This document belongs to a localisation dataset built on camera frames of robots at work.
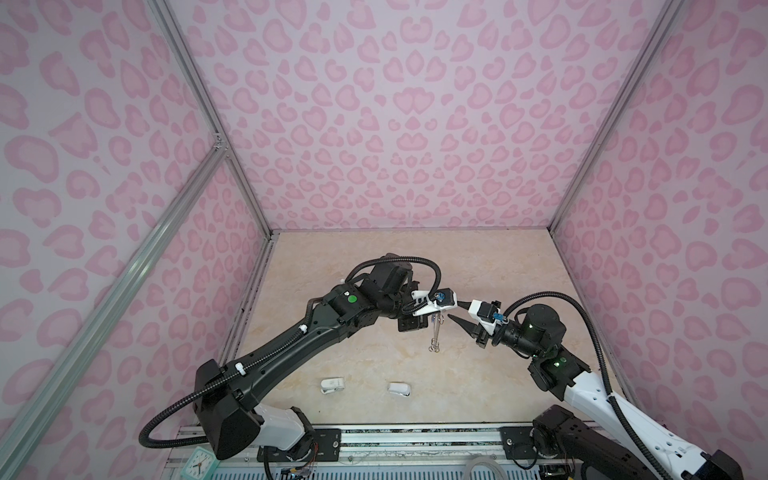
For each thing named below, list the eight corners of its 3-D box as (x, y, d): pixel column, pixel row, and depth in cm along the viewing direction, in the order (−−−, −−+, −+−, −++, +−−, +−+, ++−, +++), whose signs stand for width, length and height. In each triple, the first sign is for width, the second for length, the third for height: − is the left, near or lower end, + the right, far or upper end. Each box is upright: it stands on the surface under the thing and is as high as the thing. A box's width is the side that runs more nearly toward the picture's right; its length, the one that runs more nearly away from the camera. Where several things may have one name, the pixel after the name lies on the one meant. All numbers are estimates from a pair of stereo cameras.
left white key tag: (323, 394, 83) (320, 390, 80) (322, 384, 85) (319, 380, 82) (344, 389, 84) (342, 385, 81) (343, 379, 86) (341, 375, 83)
